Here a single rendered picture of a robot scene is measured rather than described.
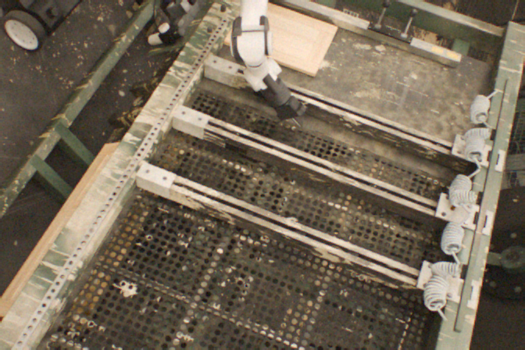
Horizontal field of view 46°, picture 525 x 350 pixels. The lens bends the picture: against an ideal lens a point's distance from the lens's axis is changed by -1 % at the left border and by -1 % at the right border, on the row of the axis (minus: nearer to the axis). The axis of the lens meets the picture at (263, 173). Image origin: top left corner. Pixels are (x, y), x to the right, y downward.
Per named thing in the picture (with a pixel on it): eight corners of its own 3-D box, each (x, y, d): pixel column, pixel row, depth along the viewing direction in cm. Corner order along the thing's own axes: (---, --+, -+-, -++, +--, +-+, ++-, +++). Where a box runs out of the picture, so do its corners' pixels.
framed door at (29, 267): (108, 147, 287) (105, 144, 286) (194, 134, 254) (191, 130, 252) (-6, 317, 237) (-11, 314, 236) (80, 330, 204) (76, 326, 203)
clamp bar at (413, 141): (212, 63, 253) (215, 19, 233) (493, 167, 239) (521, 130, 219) (201, 80, 247) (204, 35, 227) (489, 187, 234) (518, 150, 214)
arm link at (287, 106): (275, 125, 234) (257, 102, 228) (283, 107, 240) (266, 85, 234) (301, 119, 226) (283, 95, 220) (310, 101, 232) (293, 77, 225)
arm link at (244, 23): (269, 36, 188) (272, -17, 199) (226, 37, 190) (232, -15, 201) (273, 60, 198) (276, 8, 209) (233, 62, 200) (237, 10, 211)
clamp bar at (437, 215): (181, 112, 237) (182, 69, 217) (481, 226, 223) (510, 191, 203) (170, 131, 231) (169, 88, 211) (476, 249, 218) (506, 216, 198)
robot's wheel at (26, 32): (-2, 9, 263) (39, 27, 263) (5, 2, 266) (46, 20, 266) (4, 41, 280) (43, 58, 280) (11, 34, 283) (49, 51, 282)
